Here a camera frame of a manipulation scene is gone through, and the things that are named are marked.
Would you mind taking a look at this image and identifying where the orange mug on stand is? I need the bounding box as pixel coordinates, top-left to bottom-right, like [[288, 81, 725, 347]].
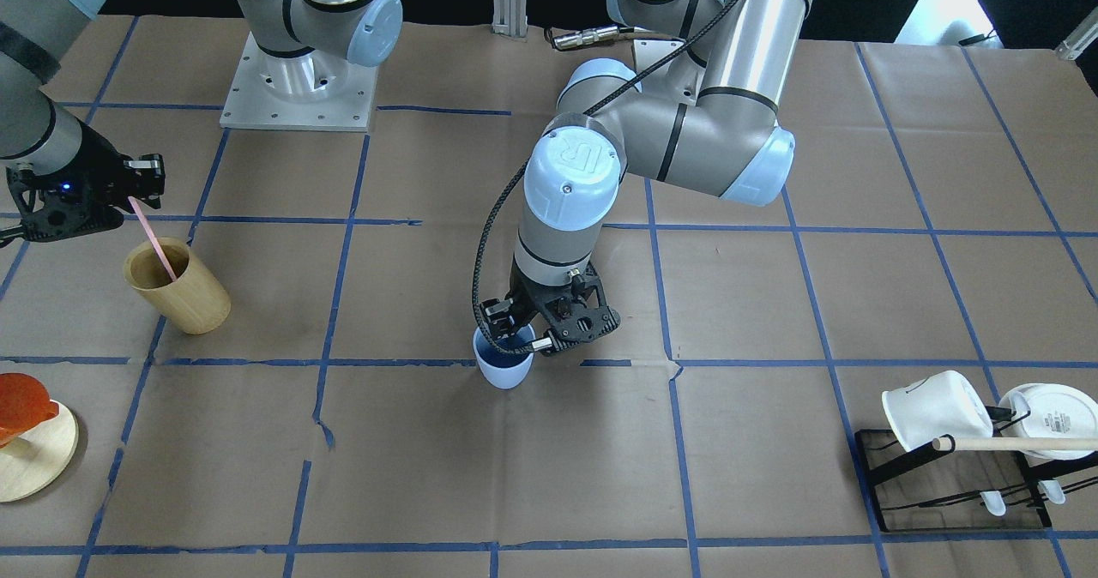
[[1, 373, 59, 448]]

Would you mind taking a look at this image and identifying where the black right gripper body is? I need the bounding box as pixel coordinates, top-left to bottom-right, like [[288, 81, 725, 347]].
[[4, 127, 166, 243]]

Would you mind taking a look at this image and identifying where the white smiley mug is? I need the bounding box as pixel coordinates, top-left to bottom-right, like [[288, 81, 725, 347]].
[[881, 370, 993, 452]]

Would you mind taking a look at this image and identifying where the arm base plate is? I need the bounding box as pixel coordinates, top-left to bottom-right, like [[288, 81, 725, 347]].
[[220, 34, 377, 133]]

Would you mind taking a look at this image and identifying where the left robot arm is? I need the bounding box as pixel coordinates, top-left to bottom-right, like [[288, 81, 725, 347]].
[[472, 0, 813, 357]]

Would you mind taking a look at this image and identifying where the black wire mug rack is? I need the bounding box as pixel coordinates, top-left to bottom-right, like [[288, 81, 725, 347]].
[[854, 429, 1066, 533]]

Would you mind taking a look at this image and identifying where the light blue plastic cup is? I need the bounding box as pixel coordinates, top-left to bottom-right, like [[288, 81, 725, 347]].
[[472, 329, 534, 390]]

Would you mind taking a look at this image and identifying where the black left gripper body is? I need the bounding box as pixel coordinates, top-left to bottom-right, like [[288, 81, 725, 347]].
[[479, 265, 621, 354]]

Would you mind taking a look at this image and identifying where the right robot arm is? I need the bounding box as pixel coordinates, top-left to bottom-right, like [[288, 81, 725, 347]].
[[1, 0, 166, 244]]

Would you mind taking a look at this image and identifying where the wooden mug tree stand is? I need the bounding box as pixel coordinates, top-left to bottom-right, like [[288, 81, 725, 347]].
[[1, 401, 80, 503]]

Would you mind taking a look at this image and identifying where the bamboo chopstick holder cup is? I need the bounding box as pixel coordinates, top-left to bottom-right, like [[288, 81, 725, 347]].
[[123, 237, 232, 334]]

